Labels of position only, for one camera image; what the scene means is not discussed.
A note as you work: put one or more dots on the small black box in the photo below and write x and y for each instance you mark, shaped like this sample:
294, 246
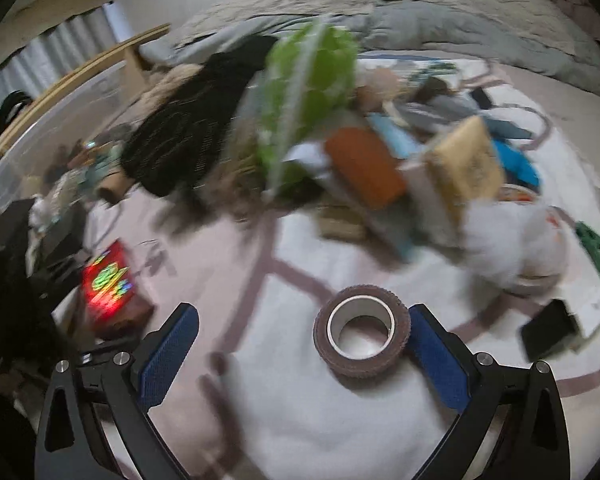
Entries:
550, 330

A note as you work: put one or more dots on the wooden shelf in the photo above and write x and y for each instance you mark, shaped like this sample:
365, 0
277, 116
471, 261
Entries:
80, 72

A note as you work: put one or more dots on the grey curtain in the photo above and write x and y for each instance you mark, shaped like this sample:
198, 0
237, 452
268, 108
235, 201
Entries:
55, 45

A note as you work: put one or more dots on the white fluffy toy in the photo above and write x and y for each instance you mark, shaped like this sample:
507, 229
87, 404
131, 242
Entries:
500, 240

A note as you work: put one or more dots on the printed blanket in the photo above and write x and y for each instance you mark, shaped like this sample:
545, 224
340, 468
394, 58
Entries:
290, 410

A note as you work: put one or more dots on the black cap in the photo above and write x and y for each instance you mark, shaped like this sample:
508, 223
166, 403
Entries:
10, 110

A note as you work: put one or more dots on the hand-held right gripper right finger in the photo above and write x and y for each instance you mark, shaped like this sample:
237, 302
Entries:
437, 360

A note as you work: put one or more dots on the green plastic clip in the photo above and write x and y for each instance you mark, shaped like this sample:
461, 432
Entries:
592, 242

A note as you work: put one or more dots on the black bag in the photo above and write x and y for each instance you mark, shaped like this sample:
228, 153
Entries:
15, 270

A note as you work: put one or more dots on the blue plastic item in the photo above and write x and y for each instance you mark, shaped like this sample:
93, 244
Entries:
517, 165

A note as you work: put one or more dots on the black knit gloves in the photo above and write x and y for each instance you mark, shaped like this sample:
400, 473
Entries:
180, 125

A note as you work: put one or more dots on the brown tape roll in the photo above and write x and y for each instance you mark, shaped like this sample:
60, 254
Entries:
360, 367

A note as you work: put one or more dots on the red box with colourful print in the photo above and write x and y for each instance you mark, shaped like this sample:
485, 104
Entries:
110, 280

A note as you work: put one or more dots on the yellow box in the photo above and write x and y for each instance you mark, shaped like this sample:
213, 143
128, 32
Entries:
467, 160

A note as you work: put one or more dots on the orange box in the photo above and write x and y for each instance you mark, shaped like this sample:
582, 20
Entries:
365, 165

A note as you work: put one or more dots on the grey duvet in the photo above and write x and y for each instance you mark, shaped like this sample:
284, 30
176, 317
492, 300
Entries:
430, 25

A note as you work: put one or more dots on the green snack bag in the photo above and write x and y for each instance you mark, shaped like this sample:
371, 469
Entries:
310, 75

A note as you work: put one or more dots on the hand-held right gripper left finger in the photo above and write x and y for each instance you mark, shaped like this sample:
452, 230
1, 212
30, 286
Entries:
170, 350

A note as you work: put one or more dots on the cardboard tube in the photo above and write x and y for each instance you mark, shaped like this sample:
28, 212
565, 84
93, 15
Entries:
111, 190

